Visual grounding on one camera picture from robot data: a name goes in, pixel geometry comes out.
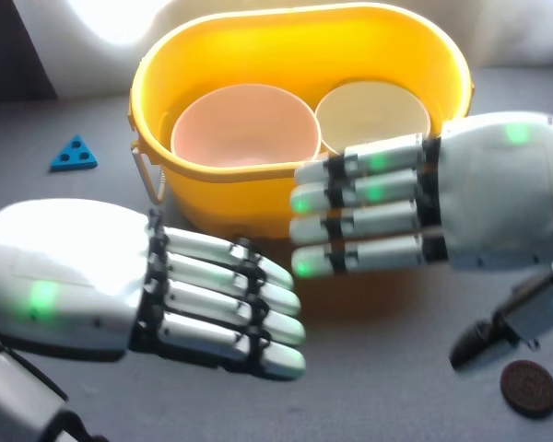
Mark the large pink bowl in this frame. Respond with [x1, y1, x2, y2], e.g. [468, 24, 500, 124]
[170, 83, 323, 168]

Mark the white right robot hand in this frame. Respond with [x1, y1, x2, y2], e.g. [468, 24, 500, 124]
[288, 110, 553, 369]

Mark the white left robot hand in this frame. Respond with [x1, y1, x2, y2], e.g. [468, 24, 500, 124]
[0, 197, 308, 442]

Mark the grey table cloth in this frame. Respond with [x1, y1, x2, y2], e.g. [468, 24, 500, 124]
[0, 64, 553, 442]

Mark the yellow plastic tub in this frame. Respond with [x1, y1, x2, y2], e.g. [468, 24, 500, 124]
[128, 2, 475, 240]

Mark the dark chocolate sandwich cookie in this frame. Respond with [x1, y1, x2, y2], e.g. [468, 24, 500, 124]
[500, 359, 553, 419]

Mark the white cloth backdrop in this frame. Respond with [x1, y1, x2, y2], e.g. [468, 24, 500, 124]
[13, 0, 553, 100]

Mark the blue triangle block with holes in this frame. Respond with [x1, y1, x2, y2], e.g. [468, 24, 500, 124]
[49, 134, 99, 174]

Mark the small cream bowl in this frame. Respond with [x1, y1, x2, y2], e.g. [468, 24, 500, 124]
[313, 80, 432, 156]

